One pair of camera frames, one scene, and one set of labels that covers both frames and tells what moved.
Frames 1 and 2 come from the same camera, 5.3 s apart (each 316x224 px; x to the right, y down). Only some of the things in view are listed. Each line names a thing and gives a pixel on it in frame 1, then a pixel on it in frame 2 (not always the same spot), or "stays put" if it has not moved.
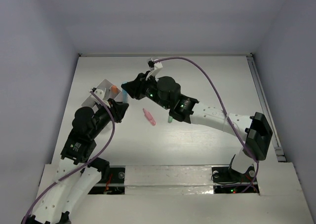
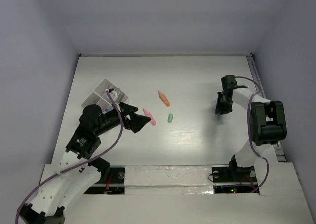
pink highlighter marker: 149,117 stays put
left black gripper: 117,109 to 137,121
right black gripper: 136,89 to 218,107
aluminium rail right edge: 279,151 stays put
